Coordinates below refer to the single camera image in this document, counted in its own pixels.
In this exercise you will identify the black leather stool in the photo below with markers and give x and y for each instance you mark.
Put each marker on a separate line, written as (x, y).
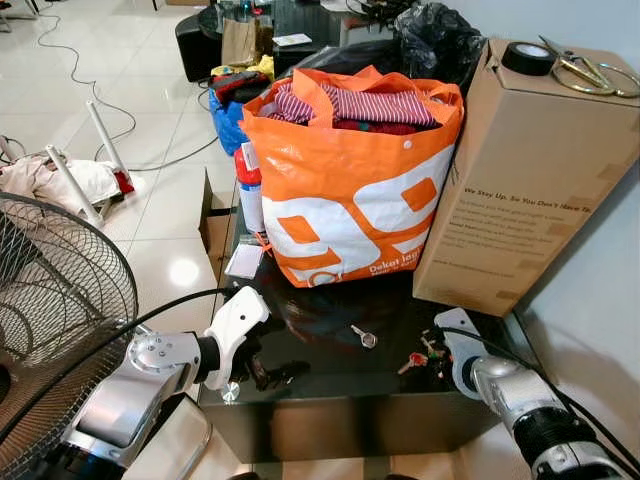
(195, 50)

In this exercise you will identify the red white striped cloth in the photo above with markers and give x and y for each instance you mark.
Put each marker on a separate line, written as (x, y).
(370, 103)

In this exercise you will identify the key bunch with red tag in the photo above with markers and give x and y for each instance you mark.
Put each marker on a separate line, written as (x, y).
(410, 362)

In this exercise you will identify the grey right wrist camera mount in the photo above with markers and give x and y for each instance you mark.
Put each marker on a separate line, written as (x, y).
(462, 340)

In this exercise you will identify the beige crumpled cloth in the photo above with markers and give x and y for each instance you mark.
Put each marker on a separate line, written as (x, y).
(50, 178)

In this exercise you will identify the white paper tag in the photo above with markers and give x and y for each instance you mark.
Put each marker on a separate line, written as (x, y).
(245, 260)

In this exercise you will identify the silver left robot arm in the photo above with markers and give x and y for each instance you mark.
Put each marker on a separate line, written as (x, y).
(120, 395)

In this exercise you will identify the white paper sheet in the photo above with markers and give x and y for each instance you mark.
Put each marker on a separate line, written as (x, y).
(292, 40)

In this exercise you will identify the white bottle with red label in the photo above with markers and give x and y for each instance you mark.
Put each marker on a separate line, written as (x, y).
(250, 195)

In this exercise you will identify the black plastic rubbish bag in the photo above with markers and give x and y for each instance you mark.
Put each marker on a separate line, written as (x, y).
(435, 38)

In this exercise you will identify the tall brown cardboard box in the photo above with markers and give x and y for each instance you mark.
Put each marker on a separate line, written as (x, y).
(530, 190)

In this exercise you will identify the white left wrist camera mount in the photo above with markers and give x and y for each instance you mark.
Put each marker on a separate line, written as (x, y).
(238, 320)

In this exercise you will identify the small open cardboard box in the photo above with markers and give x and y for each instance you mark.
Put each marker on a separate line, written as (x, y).
(215, 225)

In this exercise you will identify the brown paper bag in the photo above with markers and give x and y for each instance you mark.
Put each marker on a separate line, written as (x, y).
(240, 42)

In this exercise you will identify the orange and white shopping bag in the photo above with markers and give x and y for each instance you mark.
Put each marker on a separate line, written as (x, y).
(340, 200)

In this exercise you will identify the black glass coffee table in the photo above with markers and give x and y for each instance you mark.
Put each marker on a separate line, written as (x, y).
(330, 400)

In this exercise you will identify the round silver knob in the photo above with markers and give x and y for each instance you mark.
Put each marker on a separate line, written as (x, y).
(231, 391)

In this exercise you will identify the black tape roll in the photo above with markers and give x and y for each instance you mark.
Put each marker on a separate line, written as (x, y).
(526, 60)

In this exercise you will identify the blue plastic bag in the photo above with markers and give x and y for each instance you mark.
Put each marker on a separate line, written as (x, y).
(228, 120)

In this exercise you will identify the white furniture leg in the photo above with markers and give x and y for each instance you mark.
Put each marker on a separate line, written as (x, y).
(72, 185)
(105, 138)

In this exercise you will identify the dark glass dining table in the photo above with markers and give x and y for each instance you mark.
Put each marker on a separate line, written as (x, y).
(300, 15)

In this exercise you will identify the single silver key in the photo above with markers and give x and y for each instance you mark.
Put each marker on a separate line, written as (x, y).
(365, 338)

